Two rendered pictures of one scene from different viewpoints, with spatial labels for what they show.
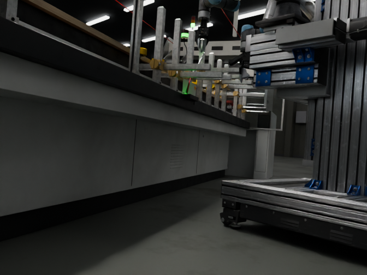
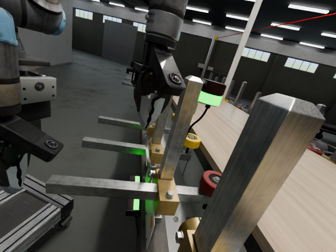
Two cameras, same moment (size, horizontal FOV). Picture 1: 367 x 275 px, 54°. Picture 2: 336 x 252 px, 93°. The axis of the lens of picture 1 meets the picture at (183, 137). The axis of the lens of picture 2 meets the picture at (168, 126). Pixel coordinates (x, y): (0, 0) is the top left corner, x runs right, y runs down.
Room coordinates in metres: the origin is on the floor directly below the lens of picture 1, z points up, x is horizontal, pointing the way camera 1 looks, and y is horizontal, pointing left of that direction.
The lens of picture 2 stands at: (2.70, -0.24, 1.17)
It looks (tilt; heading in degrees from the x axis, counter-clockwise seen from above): 22 degrees down; 146
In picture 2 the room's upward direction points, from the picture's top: 15 degrees clockwise
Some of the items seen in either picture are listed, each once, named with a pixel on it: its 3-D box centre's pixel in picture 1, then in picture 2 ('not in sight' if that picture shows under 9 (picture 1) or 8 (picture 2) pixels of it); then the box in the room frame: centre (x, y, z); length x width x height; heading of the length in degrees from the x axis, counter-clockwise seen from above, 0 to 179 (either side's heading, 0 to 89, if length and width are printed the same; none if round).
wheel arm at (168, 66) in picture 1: (171, 67); (140, 126); (1.95, 0.09, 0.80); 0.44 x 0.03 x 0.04; 70
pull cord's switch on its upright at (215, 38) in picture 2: not in sight; (206, 65); (0.14, 2.00, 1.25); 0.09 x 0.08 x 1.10; 160
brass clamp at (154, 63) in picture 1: (159, 66); (151, 126); (1.96, 0.16, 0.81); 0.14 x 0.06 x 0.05; 160
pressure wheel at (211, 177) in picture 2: not in sight; (210, 193); (2.49, 0.11, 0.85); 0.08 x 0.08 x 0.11
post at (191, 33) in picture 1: (189, 66); (168, 163); (2.40, 0.00, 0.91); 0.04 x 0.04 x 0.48; 70
